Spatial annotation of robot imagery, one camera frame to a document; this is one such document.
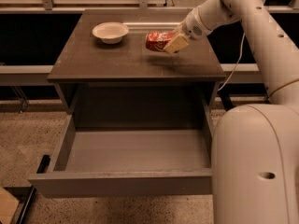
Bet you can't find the white bowl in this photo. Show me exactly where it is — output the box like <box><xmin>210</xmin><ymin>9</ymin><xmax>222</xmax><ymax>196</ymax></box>
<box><xmin>93</xmin><ymin>22</ymin><xmax>129</xmax><ymax>45</ymax></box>

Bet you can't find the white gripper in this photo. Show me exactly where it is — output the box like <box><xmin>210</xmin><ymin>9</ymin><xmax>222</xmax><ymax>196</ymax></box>
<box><xmin>164</xmin><ymin>7</ymin><xmax>211</xmax><ymax>54</ymax></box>

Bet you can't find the red coke can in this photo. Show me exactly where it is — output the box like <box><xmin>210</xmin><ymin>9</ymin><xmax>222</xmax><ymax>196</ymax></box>
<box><xmin>146</xmin><ymin>31</ymin><xmax>175</xmax><ymax>52</ymax></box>

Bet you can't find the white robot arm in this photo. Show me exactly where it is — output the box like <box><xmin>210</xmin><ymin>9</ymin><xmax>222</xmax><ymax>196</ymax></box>
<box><xmin>178</xmin><ymin>0</ymin><xmax>299</xmax><ymax>224</ymax></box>

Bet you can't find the metal window rail frame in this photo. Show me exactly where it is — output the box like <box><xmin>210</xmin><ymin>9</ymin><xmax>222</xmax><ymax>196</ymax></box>
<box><xmin>0</xmin><ymin>0</ymin><xmax>299</xmax><ymax>15</ymax></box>

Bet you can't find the black floor bracket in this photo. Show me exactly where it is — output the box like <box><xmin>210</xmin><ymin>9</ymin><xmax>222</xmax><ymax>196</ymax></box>
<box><xmin>4</xmin><ymin>155</ymin><xmax>50</xmax><ymax>224</ymax></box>

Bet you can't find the grey drawer cabinet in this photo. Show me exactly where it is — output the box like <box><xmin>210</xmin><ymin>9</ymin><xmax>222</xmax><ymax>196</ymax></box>
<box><xmin>48</xmin><ymin>9</ymin><xmax>224</xmax><ymax>130</ymax></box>

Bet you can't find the wooden board corner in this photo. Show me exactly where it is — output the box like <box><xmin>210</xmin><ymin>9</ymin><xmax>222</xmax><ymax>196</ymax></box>
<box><xmin>0</xmin><ymin>187</ymin><xmax>19</xmax><ymax>224</ymax></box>

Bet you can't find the white cable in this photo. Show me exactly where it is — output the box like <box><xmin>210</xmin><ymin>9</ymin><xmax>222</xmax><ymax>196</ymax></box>
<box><xmin>217</xmin><ymin>31</ymin><xmax>247</xmax><ymax>92</ymax></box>

